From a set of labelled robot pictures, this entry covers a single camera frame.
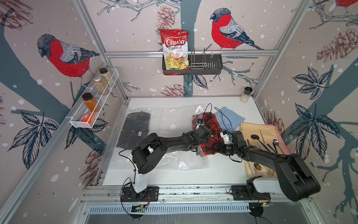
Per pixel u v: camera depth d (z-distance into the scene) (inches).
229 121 42.8
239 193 28.7
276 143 36.4
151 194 28.8
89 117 25.4
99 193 30.2
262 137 37.4
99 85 29.4
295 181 16.6
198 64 37.4
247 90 43.5
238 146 28.0
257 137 37.3
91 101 26.0
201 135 27.5
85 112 28.5
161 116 41.9
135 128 39.2
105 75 31.5
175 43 32.1
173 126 39.7
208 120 39.6
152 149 20.9
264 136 37.5
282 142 36.4
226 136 33.3
